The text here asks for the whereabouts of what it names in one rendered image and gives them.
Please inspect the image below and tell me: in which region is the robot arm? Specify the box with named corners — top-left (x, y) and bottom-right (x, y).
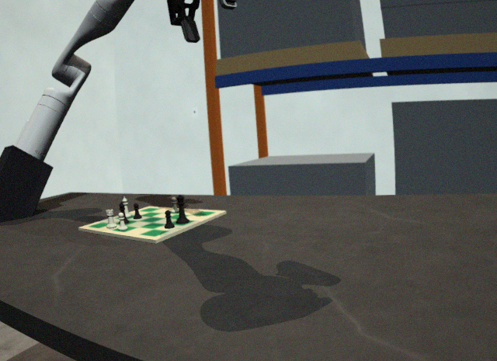
top-left (14, 0), bottom-right (134, 161)

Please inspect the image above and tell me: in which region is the green and cream chessboard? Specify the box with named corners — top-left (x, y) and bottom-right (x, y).
top-left (78, 207), bottom-right (226, 244)

